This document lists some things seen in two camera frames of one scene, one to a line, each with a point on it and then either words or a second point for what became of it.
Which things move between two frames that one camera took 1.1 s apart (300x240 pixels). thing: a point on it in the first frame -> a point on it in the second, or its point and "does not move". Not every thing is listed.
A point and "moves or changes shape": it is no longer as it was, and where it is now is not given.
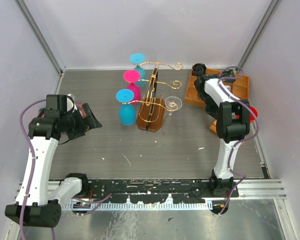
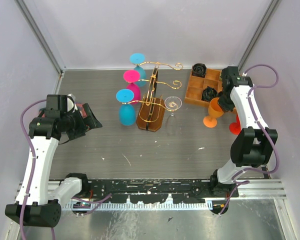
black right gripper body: (211, 108) -> (225, 102)
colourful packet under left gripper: (81, 110) does not move
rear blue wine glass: (138, 58) does not move
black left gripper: (90, 122) does not move
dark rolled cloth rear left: (198, 69) does not move
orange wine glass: (213, 127) moves or changes shape
